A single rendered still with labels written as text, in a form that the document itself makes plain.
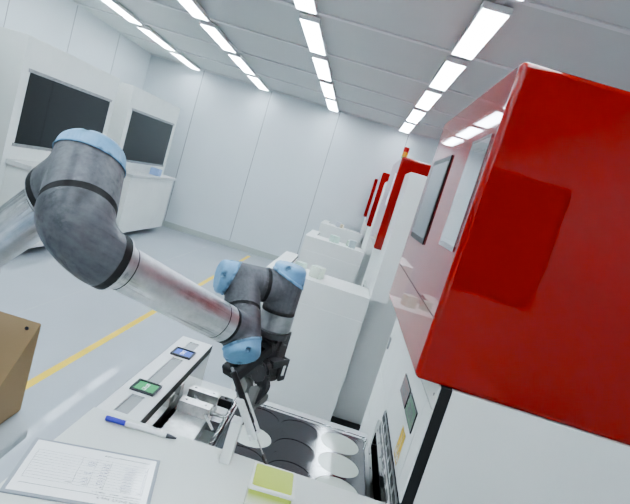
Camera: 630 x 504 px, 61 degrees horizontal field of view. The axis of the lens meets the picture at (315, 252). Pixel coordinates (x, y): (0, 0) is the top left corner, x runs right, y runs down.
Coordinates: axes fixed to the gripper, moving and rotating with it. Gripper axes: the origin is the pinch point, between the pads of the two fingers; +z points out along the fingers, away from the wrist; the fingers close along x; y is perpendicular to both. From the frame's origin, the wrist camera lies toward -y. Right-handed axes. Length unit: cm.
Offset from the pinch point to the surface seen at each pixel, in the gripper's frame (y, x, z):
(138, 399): -16.2, 15.8, 1.7
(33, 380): 72, 196, 97
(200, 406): 2.7, 14.6, 6.5
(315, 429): 25.7, -5.6, 7.3
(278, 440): 11.4, -4.4, 7.4
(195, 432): -2.7, 9.2, 9.3
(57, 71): 187, 462, -83
